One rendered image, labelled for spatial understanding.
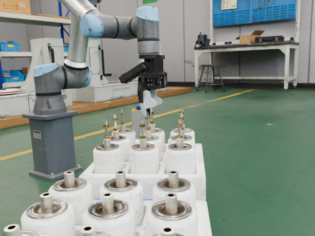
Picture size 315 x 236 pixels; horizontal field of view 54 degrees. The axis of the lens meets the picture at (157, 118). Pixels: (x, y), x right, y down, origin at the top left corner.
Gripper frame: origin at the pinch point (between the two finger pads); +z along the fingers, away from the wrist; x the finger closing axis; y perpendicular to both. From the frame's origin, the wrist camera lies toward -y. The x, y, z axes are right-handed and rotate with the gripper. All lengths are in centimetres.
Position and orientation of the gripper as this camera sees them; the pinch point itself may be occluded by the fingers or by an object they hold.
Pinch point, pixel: (145, 112)
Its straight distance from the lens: 109.9
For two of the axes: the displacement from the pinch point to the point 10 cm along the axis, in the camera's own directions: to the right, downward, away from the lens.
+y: 9.3, 0.4, -3.7
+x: 3.7, -1.8, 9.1
